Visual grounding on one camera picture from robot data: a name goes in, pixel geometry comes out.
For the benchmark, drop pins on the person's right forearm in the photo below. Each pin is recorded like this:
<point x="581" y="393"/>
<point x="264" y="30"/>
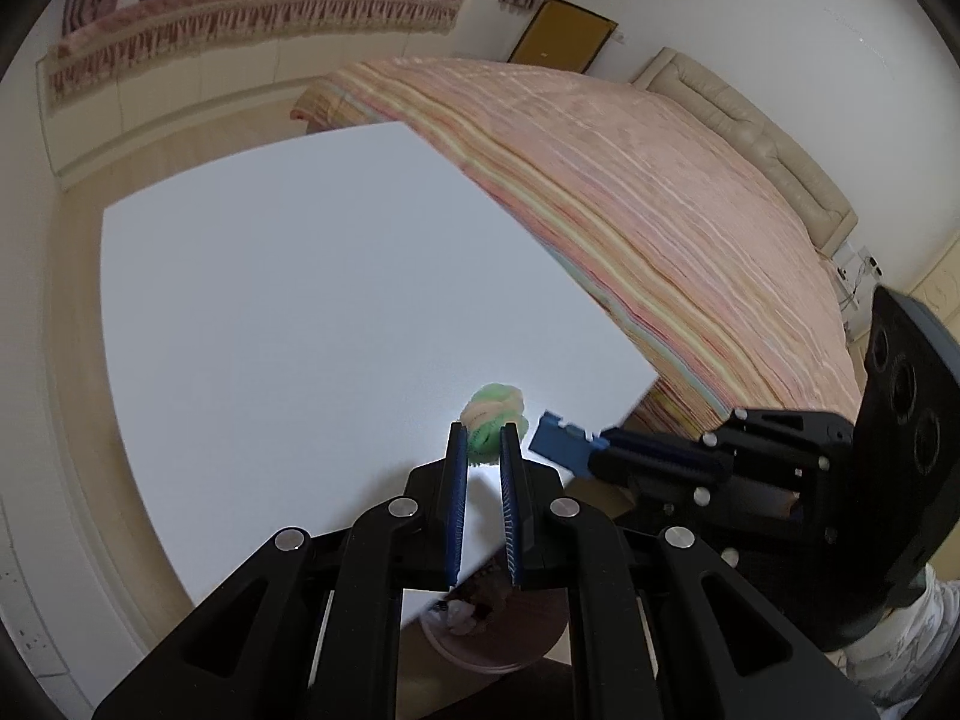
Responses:
<point x="915" y="645"/>

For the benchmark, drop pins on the striped pink bed blanket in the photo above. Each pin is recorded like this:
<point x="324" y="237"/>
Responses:
<point x="637" y="202"/>

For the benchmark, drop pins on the white window seat cabinet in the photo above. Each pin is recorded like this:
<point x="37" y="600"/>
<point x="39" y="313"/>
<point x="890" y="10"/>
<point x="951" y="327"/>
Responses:
<point x="187" y="105"/>

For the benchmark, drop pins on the white wall outlet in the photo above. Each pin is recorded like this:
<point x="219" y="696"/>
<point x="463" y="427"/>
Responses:
<point x="34" y="641"/>

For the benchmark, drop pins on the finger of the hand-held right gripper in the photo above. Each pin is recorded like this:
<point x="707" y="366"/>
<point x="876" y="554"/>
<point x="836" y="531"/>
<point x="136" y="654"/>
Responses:
<point x="675" y="499"/>
<point x="660" y="446"/>

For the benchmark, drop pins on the green fluffy ball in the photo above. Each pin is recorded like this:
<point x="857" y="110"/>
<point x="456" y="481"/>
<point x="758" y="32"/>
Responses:
<point x="495" y="409"/>

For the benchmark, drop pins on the beige padded headboard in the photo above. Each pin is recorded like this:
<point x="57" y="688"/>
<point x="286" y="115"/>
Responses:
<point x="757" y="127"/>

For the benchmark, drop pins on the pink fringed window seat cover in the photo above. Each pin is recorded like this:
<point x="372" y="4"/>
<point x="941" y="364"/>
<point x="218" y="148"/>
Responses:
<point x="255" y="22"/>

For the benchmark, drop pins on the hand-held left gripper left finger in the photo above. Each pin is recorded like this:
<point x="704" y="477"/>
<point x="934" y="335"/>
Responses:
<point x="455" y="510"/>

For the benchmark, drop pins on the yellow board with dark frame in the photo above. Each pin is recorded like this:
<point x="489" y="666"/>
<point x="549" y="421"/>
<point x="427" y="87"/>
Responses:
<point x="562" y="34"/>

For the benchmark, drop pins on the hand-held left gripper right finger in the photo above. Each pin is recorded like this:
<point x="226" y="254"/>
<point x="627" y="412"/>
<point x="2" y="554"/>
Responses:
<point x="511" y="510"/>

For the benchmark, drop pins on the round brown trash bin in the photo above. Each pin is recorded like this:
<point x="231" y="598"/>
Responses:
<point x="487" y="652"/>

